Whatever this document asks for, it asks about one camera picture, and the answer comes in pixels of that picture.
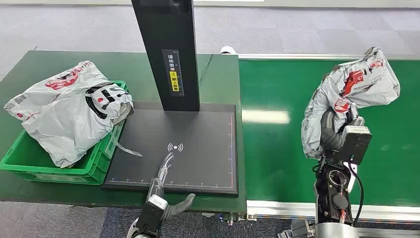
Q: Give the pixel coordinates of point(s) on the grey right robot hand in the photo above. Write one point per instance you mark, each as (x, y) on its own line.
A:
(331, 121)

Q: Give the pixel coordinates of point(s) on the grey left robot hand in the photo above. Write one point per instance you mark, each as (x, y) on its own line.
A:
(157, 187)

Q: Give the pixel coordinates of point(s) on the grey red-print package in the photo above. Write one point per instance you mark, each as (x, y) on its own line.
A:
(370, 82)

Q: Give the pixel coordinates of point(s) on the black inbound scanning machine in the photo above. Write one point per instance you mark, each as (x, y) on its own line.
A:
(197, 148)

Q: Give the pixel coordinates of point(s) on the green conveyor belt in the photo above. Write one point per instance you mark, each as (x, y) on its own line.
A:
(279, 157)

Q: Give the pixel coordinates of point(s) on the white black-print package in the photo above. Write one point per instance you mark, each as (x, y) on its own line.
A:
(111, 101)

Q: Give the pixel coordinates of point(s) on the large white red-print package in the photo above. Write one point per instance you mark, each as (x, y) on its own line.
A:
(59, 131)

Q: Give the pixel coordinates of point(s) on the clear plastic strip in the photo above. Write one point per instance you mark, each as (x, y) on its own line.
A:
(129, 151)

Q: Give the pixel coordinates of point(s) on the green plastic crate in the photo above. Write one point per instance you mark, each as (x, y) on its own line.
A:
(82, 172)

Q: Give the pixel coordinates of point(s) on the black yellow ruler label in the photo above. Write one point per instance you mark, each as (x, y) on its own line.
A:
(175, 82)

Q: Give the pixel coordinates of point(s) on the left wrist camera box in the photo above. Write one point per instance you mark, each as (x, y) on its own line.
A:
(154, 210)

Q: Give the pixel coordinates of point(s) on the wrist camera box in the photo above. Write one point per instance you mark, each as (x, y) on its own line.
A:
(154, 210)
(356, 141)

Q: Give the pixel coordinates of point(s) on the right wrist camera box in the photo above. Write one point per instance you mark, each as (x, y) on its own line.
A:
(356, 141)

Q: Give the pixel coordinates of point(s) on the silver conveyor frame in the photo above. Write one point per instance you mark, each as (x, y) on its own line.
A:
(295, 210)

